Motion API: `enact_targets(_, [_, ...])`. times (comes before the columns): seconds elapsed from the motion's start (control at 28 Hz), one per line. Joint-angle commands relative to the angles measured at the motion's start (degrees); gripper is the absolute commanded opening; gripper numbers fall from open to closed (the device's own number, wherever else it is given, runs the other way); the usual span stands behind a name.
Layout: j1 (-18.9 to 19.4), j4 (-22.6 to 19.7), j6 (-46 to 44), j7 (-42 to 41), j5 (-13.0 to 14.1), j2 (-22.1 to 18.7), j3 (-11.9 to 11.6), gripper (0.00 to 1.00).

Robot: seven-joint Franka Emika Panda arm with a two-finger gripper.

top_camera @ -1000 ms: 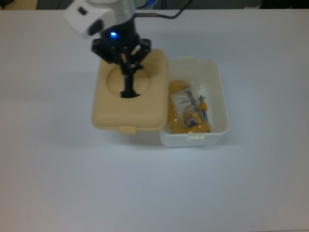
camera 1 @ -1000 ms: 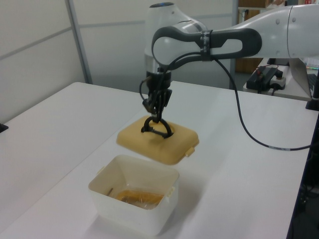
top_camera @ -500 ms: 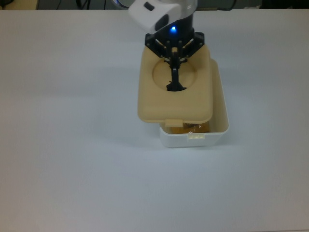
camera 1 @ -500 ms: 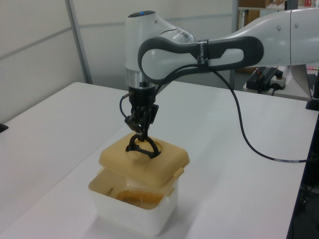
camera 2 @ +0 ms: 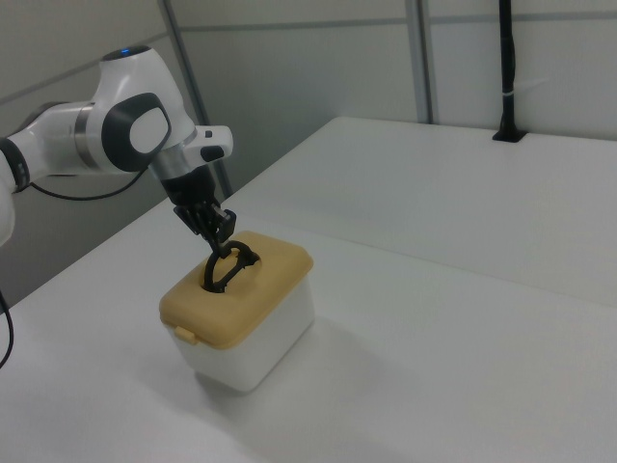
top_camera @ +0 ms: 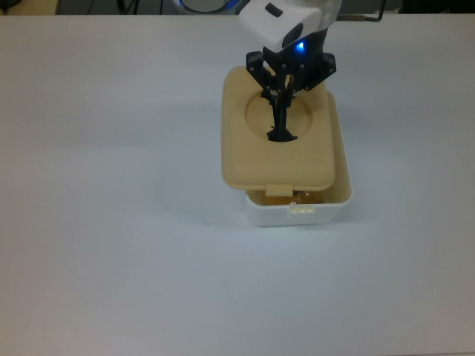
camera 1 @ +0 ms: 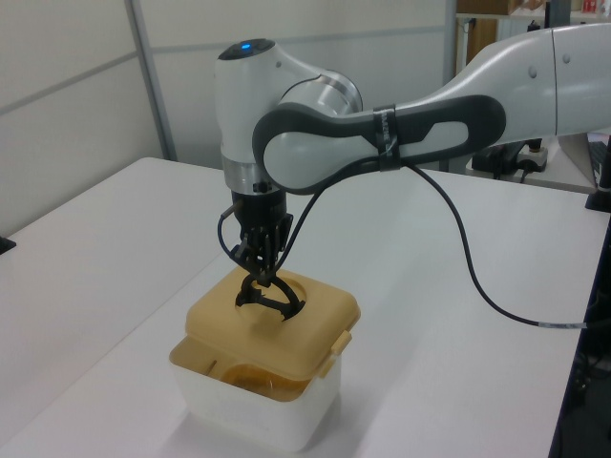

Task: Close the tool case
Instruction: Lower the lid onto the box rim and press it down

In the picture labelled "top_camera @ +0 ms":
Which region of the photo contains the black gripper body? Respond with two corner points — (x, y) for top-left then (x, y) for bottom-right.
(261, 27), (330, 69)

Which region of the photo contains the beige lid with black handle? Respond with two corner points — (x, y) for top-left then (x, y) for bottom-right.
(220, 65), (338, 197)

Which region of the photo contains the white plastic tool case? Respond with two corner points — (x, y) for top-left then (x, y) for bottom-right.
(243, 91), (353, 228)

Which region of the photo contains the thin metal rod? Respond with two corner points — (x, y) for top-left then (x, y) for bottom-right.
(339, 7), (387, 23)

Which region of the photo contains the brown wooden board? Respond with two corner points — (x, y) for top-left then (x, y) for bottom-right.
(0, 0), (58, 16)

